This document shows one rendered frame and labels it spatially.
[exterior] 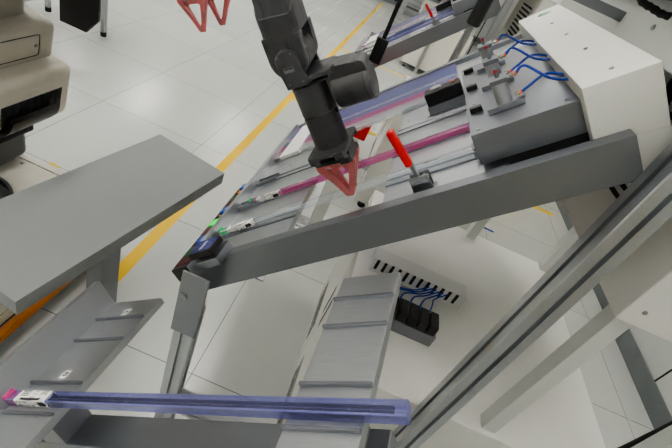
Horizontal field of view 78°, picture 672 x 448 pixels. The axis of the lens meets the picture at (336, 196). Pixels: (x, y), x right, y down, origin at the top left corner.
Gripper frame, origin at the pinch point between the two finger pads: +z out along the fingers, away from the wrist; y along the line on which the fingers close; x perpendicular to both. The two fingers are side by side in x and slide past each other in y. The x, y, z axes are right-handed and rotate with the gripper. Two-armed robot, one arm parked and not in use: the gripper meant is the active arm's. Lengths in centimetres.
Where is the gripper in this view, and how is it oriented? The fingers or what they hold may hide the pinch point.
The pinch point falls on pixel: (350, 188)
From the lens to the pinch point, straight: 72.2
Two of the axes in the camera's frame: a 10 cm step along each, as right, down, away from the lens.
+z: 3.4, 8.3, 4.3
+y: 2.0, -5.1, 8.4
